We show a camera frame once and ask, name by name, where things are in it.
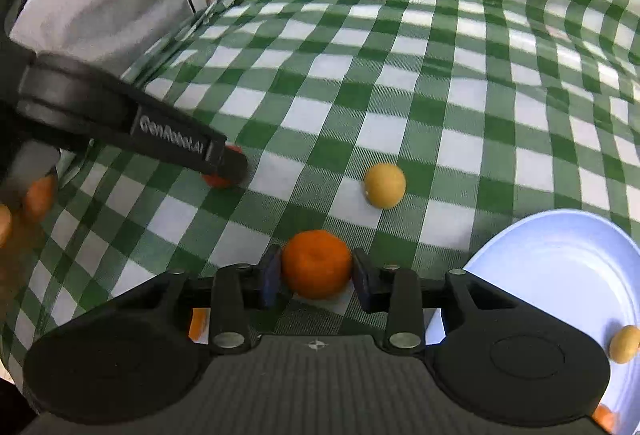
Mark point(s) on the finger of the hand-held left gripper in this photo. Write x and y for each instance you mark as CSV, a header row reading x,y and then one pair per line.
x,y
235,165

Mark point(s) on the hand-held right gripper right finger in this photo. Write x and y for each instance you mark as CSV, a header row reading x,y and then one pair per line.
x,y
361,282

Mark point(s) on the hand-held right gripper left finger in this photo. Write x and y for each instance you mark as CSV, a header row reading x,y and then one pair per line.
x,y
271,280

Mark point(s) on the red tomato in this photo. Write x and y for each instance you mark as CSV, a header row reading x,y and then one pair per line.
x,y
215,180

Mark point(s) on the orange mandarin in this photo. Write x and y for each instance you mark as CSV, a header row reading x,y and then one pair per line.
x,y
316,264
604,417

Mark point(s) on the small yellow round fruit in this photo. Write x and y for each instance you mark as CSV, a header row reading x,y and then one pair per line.
x,y
384,185
624,344

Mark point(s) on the blue plate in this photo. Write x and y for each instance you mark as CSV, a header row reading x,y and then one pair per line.
x,y
550,275

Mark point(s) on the person's left hand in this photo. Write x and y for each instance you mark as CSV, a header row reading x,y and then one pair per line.
x,y
37,200

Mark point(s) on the green checked cloth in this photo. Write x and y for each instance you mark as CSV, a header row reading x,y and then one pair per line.
x,y
400,65

